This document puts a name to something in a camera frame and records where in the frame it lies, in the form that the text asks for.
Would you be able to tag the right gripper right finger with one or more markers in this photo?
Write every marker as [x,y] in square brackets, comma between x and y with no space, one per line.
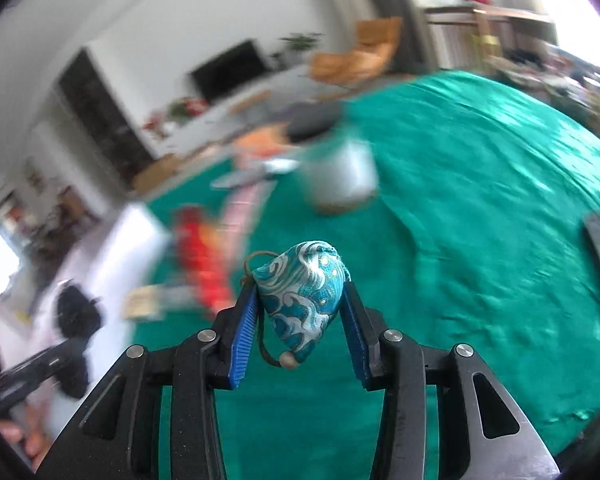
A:
[483,432]

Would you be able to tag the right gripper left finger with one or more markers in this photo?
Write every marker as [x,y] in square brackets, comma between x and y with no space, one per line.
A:
[114,434]

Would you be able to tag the red packet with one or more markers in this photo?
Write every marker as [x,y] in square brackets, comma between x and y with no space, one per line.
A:
[201,259]

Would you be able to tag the blue white brocade pouch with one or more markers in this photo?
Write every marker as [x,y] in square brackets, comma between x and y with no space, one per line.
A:
[300,292]

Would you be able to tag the clear plastic jar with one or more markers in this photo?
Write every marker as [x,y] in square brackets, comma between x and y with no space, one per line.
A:
[339,174]

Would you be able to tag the orange book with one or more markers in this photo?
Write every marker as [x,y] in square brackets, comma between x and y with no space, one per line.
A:
[264,142]

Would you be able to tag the dark glass cabinet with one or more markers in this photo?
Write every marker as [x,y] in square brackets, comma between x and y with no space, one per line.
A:
[91,102]

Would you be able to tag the black television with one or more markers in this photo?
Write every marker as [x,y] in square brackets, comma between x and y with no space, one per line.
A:
[229,71]

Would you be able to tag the orange lounge chair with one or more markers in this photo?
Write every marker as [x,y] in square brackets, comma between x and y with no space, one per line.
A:
[376,42]

